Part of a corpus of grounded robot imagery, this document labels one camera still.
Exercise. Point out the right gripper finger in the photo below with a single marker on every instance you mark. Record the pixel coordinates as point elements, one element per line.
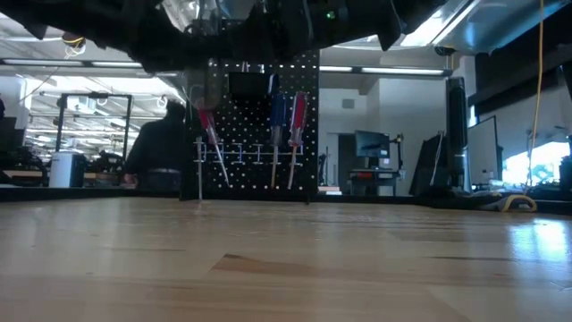
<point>389,36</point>

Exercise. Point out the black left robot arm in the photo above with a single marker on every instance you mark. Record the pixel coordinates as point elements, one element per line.
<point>36,13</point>

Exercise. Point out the black metal peg board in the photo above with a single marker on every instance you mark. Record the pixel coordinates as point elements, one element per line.
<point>250,125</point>

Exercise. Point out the ceiling light strip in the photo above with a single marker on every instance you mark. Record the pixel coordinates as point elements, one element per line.
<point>44,62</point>
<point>402,71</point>

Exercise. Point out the black plastic bin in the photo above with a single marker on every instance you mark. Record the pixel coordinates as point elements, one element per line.
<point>248,85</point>

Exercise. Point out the black computer monitor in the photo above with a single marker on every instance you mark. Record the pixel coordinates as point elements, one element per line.
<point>371,144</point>

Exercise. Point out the person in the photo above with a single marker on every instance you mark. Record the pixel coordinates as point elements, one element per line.
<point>156,147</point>

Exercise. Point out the tall black pillar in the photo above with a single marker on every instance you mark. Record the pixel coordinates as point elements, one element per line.
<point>456,134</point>

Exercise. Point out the black equipment desk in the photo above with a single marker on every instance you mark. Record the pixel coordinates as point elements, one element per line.
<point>375,172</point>

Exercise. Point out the large grey display panel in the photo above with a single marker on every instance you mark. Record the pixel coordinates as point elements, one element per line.
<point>482,152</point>

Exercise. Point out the black metal frame stand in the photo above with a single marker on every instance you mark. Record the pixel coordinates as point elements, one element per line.
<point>127,112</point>

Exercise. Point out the black aluminium table frame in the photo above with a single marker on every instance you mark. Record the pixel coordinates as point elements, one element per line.
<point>22,193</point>

